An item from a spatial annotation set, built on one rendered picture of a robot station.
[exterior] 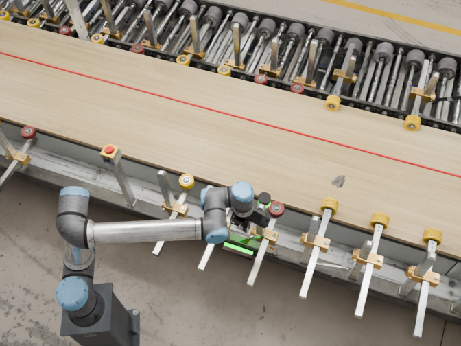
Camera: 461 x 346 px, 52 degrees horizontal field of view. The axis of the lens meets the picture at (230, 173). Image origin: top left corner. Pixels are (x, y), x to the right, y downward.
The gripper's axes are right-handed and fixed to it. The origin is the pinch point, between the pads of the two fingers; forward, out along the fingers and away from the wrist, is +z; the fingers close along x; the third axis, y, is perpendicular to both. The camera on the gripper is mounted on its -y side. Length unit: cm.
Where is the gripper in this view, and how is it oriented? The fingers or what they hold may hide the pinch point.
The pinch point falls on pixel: (247, 230)
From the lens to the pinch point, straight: 226.5
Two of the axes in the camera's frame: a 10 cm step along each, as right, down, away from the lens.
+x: -3.5, 8.0, -4.9
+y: -9.4, -2.8, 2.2
